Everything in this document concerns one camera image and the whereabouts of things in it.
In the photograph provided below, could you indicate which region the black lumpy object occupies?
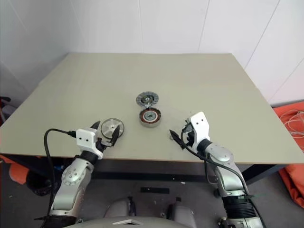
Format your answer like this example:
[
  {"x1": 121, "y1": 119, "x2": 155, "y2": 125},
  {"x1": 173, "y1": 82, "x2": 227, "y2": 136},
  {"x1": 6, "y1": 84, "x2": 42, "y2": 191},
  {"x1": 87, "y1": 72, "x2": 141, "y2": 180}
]
[{"x1": 25, "y1": 170, "x2": 56, "y2": 197}]

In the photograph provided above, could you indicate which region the orange fabric bag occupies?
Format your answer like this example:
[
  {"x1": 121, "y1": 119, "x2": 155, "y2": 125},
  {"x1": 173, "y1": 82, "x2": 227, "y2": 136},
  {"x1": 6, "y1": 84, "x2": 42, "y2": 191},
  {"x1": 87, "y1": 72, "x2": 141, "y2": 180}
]
[{"x1": 272, "y1": 101, "x2": 304, "y2": 209}]

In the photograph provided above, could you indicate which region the grey rounded knee cover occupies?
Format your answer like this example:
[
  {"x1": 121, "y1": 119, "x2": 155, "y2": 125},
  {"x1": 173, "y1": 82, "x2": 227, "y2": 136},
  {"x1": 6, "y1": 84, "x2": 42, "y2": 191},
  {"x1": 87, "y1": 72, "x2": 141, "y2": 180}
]
[
  {"x1": 167, "y1": 201, "x2": 198, "y2": 220},
  {"x1": 104, "y1": 197, "x2": 137, "y2": 218}
]

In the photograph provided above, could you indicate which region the black flat strip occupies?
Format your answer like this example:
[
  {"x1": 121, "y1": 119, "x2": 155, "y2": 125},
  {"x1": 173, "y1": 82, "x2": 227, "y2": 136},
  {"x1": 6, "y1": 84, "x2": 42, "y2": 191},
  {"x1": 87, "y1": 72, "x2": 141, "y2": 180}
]
[{"x1": 140, "y1": 187, "x2": 170, "y2": 194}]

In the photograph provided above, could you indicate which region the white cord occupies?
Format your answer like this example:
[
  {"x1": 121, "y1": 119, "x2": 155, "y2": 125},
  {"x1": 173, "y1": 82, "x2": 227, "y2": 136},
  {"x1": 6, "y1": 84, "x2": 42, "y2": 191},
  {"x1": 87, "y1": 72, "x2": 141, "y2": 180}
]
[{"x1": 280, "y1": 110, "x2": 304, "y2": 140}]

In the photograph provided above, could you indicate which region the grey robot torso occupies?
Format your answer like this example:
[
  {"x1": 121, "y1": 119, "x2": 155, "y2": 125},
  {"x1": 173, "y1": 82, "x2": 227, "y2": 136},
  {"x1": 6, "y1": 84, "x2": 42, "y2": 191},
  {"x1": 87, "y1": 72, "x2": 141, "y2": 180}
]
[{"x1": 61, "y1": 215, "x2": 228, "y2": 228}]

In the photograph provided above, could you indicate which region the grey tripod stand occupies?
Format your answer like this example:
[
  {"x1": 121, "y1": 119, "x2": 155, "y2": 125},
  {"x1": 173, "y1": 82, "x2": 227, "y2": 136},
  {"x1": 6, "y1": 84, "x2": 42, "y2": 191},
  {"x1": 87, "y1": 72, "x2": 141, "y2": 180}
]
[{"x1": 0, "y1": 96, "x2": 12, "y2": 125}]

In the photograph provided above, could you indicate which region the dark table frame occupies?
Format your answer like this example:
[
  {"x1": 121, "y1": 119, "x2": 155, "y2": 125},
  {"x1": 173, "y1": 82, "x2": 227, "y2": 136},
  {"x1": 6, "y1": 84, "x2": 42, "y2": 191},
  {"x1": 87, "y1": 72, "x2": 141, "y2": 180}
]
[{"x1": 0, "y1": 154, "x2": 304, "y2": 186}]

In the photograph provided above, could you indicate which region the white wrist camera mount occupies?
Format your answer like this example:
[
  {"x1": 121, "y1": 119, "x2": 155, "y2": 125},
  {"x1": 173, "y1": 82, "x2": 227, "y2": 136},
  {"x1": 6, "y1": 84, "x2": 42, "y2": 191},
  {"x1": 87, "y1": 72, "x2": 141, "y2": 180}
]
[
  {"x1": 76, "y1": 128, "x2": 104, "y2": 160},
  {"x1": 188, "y1": 111, "x2": 212, "y2": 153}
]

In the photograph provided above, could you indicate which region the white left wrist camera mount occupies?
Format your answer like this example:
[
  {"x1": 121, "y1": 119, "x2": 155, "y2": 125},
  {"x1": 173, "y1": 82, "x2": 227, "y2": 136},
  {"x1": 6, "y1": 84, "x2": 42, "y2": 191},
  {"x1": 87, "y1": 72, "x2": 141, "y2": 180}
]
[{"x1": 76, "y1": 128, "x2": 104, "y2": 160}]

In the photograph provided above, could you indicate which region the silver disc rotor plate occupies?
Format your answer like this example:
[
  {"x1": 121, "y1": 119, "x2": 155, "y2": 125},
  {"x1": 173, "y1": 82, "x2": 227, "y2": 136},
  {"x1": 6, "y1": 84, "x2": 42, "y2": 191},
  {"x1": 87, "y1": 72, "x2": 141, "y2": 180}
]
[{"x1": 100, "y1": 118, "x2": 125, "y2": 139}]

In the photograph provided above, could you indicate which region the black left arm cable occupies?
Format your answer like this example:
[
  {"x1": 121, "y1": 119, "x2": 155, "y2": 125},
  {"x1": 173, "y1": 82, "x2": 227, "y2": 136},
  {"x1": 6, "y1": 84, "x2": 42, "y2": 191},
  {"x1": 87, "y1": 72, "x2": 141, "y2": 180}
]
[{"x1": 43, "y1": 128, "x2": 77, "y2": 214}]

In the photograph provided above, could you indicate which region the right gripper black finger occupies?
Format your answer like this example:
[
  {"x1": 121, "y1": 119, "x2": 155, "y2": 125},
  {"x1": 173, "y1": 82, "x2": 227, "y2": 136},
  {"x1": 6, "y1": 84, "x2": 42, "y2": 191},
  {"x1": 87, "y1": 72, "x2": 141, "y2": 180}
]
[{"x1": 169, "y1": 129, "x2": 187, "y2": 150}]

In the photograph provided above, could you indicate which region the motor stator with copper coils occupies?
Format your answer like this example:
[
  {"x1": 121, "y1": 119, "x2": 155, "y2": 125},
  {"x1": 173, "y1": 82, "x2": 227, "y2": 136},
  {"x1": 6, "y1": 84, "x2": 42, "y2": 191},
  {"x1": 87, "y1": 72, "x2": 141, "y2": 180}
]
[{"x1": 138, "y1": 108, "x2": 163, "y2": 128}]

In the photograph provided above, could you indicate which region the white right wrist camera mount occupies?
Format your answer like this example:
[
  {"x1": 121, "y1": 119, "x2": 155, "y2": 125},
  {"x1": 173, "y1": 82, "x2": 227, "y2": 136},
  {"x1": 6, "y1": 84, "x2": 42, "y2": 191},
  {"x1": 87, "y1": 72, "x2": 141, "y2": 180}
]
[{"x1": 188, "y1": 111, "x2": 212, "y2": 153}]

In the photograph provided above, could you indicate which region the orange fabric bundle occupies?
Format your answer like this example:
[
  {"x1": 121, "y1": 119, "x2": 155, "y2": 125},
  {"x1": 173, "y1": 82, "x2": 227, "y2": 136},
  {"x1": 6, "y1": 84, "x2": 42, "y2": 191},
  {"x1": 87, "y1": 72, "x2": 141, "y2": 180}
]
[{"x1": 0, "y1": 154, "x2": 29, "y2": 185}]

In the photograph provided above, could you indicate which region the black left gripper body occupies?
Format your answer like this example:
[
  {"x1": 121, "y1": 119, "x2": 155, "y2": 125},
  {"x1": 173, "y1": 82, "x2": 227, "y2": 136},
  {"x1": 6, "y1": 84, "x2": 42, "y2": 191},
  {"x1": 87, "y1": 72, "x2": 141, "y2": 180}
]
[{"x1": 95, "y1": 135, "x2": 114, "y2": 157}]

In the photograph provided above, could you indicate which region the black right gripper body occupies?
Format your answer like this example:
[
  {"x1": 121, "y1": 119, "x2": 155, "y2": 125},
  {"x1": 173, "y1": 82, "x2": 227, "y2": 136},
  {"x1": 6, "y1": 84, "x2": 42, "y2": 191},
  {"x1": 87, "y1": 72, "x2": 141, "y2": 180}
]
[{"x1": 181, "y1": 119, "x2": 197, "y2": 150}]

